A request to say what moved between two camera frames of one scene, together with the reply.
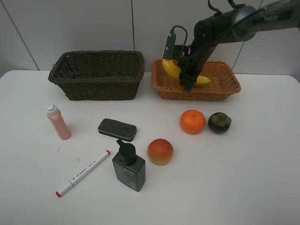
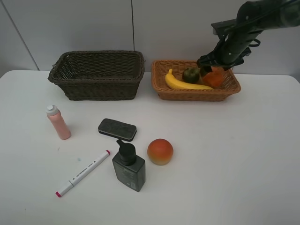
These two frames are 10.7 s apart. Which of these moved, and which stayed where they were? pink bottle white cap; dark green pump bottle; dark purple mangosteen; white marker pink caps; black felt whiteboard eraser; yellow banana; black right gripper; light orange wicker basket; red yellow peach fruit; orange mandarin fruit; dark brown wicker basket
Moved: orange mandarin fruit; black right gripper; dark purple mangosteen; yellow banana
Stayed: dark brown wicker basket; dark green pump bottle; pink bottle white cap; red yellow peach fruit; black felt whiteboard eraser; light orange wicker basket; white marker pink caps
